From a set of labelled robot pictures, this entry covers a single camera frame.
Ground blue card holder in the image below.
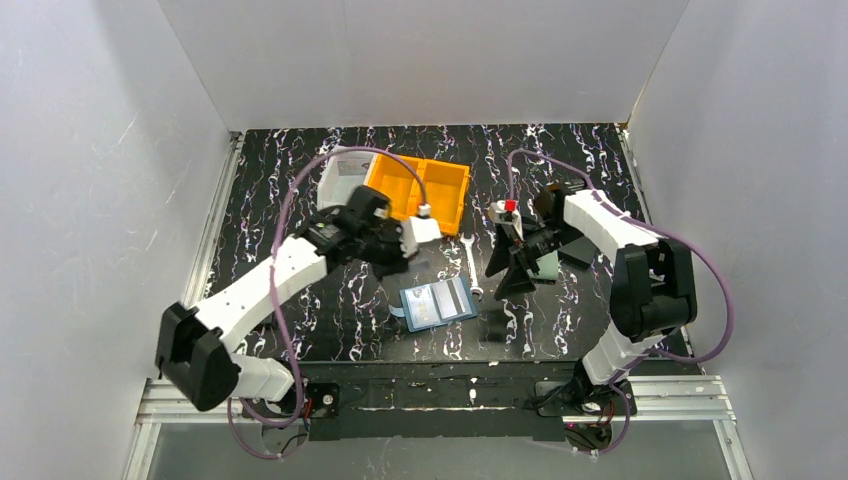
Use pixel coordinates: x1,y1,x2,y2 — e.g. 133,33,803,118
389,276,478,332

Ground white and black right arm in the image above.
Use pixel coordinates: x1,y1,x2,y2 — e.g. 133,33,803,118
485,185,697,416

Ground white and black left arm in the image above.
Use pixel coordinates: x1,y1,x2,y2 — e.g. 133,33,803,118
155,186,419,412

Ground green card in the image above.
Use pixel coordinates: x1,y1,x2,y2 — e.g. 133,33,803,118
532,252,560,284

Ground silver wrench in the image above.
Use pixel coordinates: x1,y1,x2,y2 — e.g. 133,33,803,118
460,234,484,302

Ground left orange plastic bin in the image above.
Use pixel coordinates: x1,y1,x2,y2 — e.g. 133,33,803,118
365,154,422,221

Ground orange plastic bin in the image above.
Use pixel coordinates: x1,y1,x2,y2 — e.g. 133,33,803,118
365,154,422,221
419,159,470,236

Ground white plastic bin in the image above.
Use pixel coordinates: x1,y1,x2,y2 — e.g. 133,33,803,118
316,146,377,210

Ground right orange plastic bin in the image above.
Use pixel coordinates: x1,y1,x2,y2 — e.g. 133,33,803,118
419,159,470,236

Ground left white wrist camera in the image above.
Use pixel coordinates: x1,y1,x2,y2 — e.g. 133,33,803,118
400,204,442,258

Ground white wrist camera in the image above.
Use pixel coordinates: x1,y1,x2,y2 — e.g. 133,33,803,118
488,199,520,224
400,204,442,258

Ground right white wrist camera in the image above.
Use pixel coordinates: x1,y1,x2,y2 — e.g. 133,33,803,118
488,199,520,224

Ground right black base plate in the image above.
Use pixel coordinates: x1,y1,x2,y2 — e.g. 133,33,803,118
522,379,638,419

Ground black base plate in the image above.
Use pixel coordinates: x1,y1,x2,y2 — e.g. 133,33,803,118
247,382,340,421
522,379,638,419

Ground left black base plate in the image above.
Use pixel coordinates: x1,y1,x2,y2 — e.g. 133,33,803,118
247,382,340,421

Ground aluminium front rail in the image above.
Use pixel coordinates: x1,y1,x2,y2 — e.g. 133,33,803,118
135,375,737,425

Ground aluminium rail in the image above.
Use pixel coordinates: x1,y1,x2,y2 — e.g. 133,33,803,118
182,132,245,306
135,375,737,425

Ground aluminium left rail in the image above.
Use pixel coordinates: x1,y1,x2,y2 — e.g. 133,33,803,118
182,132,245,306

